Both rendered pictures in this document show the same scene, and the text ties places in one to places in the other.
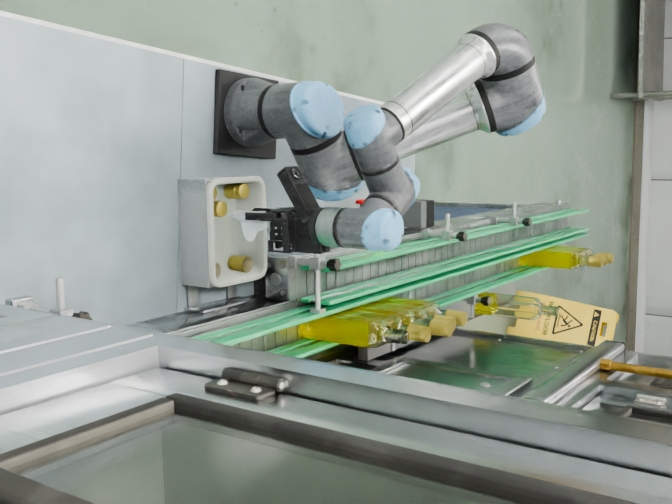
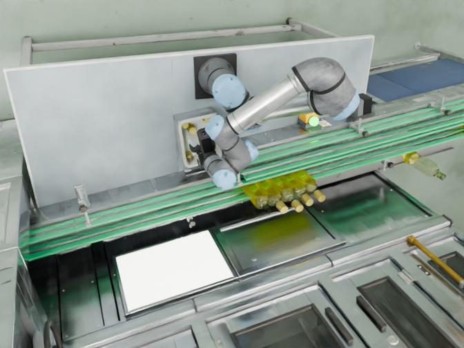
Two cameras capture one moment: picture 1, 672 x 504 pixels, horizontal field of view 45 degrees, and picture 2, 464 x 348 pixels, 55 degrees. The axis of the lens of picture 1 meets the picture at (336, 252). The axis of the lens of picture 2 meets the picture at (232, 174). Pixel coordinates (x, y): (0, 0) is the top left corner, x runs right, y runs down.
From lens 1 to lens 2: 1.20 m
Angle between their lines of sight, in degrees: 41
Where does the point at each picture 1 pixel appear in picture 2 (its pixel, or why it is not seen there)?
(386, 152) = (224, 143)
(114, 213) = (137, 135)
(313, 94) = (221, 87)
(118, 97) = (132, 85)
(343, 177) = not seen: hidden behind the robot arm
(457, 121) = (300, 108)
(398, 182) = (236, 155)
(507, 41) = (313, 76)
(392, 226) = (224, 181)
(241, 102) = (202, 76)
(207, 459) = not seen: outside the picture
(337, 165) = not seen: hidden behind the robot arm
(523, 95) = (332, 103)
